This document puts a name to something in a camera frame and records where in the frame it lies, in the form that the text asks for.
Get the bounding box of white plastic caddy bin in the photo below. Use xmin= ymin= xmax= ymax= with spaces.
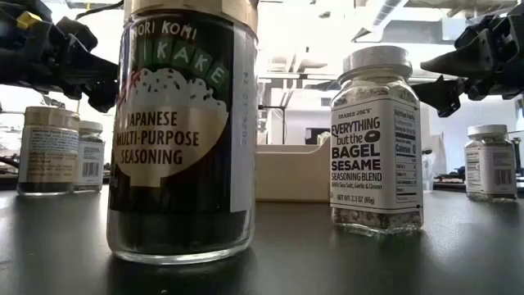
xmin=255 ymin=137 xmax=332 ymax=202

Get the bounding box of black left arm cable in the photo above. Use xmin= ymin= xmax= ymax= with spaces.
xmin=75 ymin=0 xmax=124 ymax=20

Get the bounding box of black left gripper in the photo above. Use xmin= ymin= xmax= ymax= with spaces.
xmin=0 ymin=11 xmax=120 ymax=115

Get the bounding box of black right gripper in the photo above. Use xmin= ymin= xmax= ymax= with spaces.
xmin=411 ymin=2 xmax=524 ymax=119

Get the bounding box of furikake seasoning glass jar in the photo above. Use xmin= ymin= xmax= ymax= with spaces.
xmin=16 ymin=105 xmax=81 ymax=197
xmin=106 ymin=0 xmax=260 ymax=266

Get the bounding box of silver ventilation duct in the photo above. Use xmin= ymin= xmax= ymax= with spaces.
xmin=350 ymin=0 xmax=409 ymax=43

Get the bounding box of black gantry frame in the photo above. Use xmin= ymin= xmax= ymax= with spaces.
xmin=257 ymin=105 xmax=287 ymax=145

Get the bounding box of bagel seasoning jar white cap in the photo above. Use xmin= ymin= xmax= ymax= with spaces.
xmin=75 ymin=120 xmax=106 ymax=193
xmin=329 ymin=45 xmax=425 ymax=237
xmin=463 ymin=124 xmax=518 ymax=202

